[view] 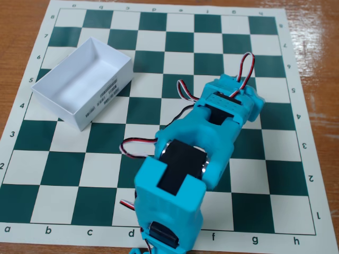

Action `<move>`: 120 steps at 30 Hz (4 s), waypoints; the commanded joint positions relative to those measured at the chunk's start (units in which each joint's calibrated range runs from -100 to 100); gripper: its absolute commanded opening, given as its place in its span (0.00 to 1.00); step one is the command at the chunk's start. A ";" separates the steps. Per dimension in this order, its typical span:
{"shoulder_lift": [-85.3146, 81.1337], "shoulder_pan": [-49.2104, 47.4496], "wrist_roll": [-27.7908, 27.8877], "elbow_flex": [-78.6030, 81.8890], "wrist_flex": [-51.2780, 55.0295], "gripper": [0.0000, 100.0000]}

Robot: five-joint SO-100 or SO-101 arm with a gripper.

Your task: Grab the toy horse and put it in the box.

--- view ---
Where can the green white chessboard mat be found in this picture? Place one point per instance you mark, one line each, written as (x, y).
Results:
(79, 164)

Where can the turquoise gripper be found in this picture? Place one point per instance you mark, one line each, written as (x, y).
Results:
(255, 98)

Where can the turquoise robot arm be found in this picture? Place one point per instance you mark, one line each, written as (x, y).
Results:
(169, 206)

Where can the white cardboard box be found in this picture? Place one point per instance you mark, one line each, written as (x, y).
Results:
(79, 79)

